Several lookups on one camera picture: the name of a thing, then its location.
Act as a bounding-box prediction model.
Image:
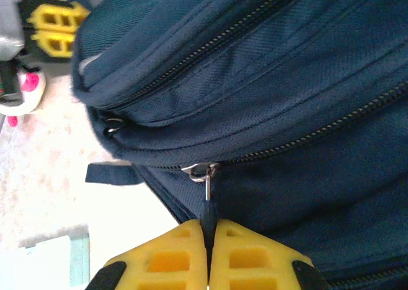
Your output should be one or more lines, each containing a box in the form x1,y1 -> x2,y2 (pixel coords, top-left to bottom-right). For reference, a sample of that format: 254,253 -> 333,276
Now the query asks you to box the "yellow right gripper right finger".
209,220 -> 329,290

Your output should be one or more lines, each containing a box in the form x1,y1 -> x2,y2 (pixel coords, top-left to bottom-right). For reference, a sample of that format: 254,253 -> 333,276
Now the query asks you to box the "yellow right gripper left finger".
84,219 -> 210,290

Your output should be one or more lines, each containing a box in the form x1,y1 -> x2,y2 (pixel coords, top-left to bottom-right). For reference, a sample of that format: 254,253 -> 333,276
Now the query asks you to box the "light blue pencil case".
0,234 -> 92,290

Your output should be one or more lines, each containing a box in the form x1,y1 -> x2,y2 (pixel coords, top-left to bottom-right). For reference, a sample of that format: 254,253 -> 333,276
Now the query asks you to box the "navy blue backpack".
68,0 -> 408,290

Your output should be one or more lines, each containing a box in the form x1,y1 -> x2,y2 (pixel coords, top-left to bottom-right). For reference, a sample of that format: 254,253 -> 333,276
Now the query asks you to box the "white pink plush toy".
0,67 -> 47,128

